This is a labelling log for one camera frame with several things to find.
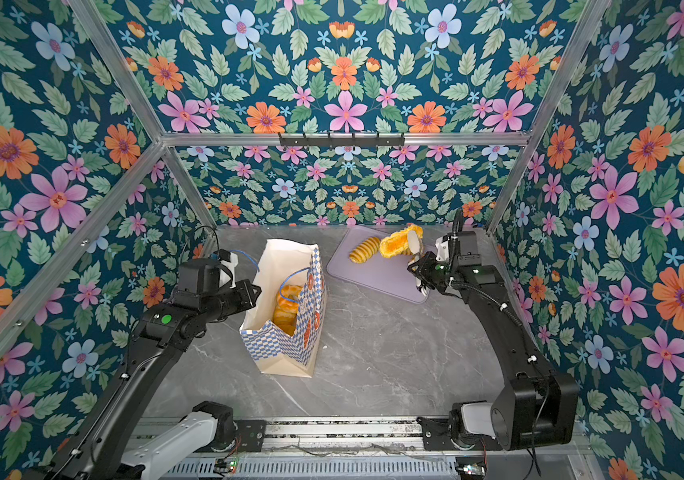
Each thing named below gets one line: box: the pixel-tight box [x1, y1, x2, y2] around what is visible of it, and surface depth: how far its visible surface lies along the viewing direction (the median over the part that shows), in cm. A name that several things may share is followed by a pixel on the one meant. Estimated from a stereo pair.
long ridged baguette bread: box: [349, 236, 381, 264], surface depth 110 cm
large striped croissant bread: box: [272, 296, 298, 336], surface depth 92 cm
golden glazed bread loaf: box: [379, 224, 424, 258], surface depth 90 cm
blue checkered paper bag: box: [240, 239, 326, 378], surface depth 82 cm
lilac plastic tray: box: [327, 225, 436, 303], surface depth 109 cm
